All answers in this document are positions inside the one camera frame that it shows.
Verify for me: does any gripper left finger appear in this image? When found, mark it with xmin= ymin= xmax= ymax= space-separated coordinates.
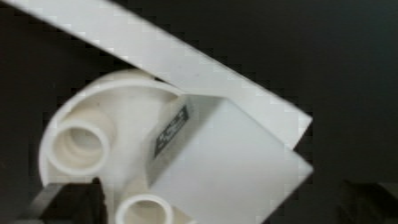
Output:
xmin=16 ymin=178 xmax=106 ymax=224

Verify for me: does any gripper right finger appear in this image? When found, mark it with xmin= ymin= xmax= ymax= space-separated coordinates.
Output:
xmin=337 ymin=180 xmax=398 ymax=224

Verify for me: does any white stool leg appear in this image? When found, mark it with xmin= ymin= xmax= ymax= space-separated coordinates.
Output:
xmin=149 ymin=95 xmax=312 ymax=224

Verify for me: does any white L-shaped fence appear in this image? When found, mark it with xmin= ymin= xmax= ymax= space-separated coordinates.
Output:
xmin=0 ymin=0 xmax=312 ymax=147

